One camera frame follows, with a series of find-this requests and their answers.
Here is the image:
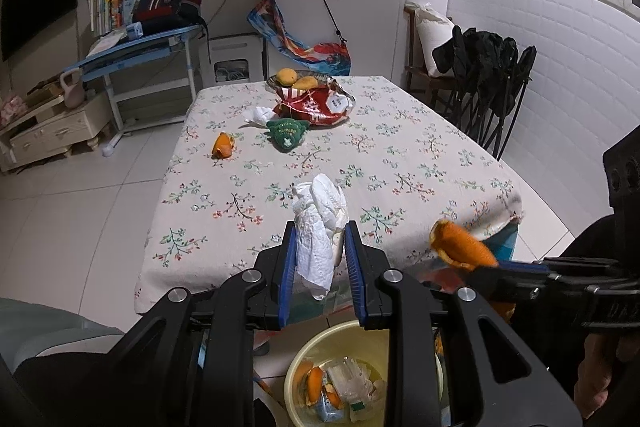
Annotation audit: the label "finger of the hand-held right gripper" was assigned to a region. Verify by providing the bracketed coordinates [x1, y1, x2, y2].
[422, 268, 553, 305]
[492, 258, 556, 275]

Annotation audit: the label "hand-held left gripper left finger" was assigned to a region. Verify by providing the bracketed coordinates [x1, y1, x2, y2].
[82, 221, 298, 427]

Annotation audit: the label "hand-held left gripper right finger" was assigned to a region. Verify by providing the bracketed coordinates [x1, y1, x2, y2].
[344, 220, 585, 427]

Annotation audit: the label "white tissue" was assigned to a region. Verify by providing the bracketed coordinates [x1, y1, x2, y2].
[291, 173, 349, 303]

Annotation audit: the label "orange peel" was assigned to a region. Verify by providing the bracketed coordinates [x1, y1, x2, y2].
[429, 219, 499, 270]
[295, 359, 343, 408]
[211, 132, 236, 159]

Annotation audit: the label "yellow plastic bin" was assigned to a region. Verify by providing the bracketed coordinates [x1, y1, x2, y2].
[284, 321, 445, 427]

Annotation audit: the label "clear plastic bottle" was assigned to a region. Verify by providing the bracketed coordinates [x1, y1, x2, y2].
[325, 356, 388, 423]

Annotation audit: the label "person's right hand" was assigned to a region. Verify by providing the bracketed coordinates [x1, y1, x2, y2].
[572, 329, 628, 420]

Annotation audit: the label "person's right leg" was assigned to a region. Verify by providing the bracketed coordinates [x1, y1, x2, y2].
[510, 214, 640, 427]

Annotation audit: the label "person's leg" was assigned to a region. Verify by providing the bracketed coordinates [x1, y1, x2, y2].
[15, 352, 131, 427]
[510, 214, 640, 427]

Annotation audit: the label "floral tablecloth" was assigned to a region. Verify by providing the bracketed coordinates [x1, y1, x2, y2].
[134, 76, 525, 315]

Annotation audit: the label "blue packet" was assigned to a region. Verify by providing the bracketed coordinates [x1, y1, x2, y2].
[317, 394, 347, 424]

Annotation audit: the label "green snack packet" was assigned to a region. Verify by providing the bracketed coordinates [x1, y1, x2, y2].
[265, 118, 307, 154]

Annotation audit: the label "black folding chair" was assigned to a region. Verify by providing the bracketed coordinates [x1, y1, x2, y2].
[440, 47, 537, 160]

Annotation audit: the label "white crumpled wrapper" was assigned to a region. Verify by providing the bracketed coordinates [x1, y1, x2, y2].
[242, 106, 277, 128]

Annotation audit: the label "red snack bag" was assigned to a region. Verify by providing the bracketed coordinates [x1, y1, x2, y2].
[274, 77, 356, 128]

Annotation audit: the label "fruit bowl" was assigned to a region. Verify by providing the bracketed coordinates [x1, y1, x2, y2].
[266, 69, 331, 92]

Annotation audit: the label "wooden chair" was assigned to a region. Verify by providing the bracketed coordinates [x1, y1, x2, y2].
[402, 2, 456, 95]

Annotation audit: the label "black jacket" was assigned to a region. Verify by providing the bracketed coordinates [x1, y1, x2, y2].
[432, 26, 537, 108]

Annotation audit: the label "white stool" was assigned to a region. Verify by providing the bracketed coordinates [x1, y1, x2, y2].
[207, 36, 266, 88]

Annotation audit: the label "colourful tote bag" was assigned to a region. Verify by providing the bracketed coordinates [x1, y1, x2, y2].
[247, 0, 353, 78]

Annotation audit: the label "grey upholstered chair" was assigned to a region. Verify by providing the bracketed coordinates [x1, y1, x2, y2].
[0, 297, 123, 358]

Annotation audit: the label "person's left leg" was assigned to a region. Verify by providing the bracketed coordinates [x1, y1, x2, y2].
[15, 352, 131, 427]

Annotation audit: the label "white cabinet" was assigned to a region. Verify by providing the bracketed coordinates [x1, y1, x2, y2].
[262, 0, 451, 80]

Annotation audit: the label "blue study desk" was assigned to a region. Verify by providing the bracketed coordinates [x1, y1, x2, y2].
[62, 24, 208, 158]

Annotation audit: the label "cream drawer cabinet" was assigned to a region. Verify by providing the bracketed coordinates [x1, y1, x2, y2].
[0, 92, 113, 172]

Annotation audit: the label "pink kettlebell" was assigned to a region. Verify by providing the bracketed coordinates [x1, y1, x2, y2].
[59, 69, 87, 108]

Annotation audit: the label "papers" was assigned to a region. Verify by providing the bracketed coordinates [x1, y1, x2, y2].
[87, 32, 128, 55]

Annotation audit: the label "dark striped backpack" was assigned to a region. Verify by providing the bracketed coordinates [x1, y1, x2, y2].
[131, 0, 207, 30]

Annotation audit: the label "row of books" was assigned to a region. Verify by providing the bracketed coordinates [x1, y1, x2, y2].
[87, 0, 138, 35]

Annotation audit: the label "pink patterned box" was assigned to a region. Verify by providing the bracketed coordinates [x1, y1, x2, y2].
[0, 94, 26, 128]

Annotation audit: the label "blue table frame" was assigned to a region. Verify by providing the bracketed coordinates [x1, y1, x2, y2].
[480, 217, 522, 264]

